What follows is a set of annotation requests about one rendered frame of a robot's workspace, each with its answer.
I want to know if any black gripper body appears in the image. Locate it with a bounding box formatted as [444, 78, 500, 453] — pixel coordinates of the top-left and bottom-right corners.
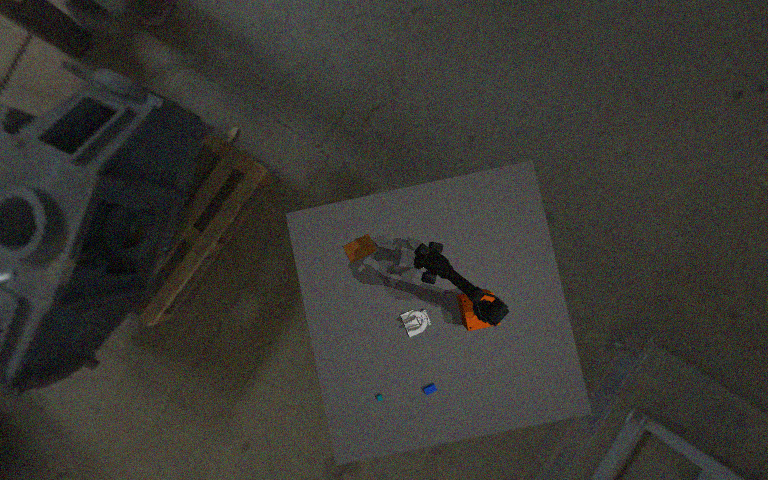
[421, 242, 443, 284]

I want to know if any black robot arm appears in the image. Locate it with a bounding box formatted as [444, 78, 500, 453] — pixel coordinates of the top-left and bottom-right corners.
[413, 243, 509, 326]

